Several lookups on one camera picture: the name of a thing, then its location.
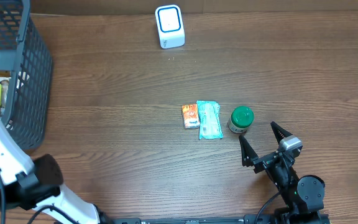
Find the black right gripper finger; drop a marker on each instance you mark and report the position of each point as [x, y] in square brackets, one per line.
[247, 152]
[279, 132]

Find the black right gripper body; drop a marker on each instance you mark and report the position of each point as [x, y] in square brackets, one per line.
[268, 159]

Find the green lid jar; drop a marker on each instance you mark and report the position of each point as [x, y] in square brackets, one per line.
[241, 119]

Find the teal wet wipes packet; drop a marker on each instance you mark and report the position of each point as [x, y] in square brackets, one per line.
[210, 127]

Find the orange tissue packet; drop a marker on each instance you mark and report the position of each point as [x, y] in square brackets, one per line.
[190, 116]

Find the beige brown snack bag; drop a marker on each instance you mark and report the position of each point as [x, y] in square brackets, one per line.
[5, 77]

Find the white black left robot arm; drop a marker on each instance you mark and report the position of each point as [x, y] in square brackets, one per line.
[31, 184]

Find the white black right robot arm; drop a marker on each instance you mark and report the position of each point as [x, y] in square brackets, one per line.
[299, 199]

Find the white barcode scanner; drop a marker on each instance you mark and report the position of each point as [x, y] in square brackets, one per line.
[170, 27]

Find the grey plastic mesh basket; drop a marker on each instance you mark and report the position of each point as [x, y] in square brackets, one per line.
[24, 54]

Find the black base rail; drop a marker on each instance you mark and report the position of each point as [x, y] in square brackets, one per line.
[197, 221]

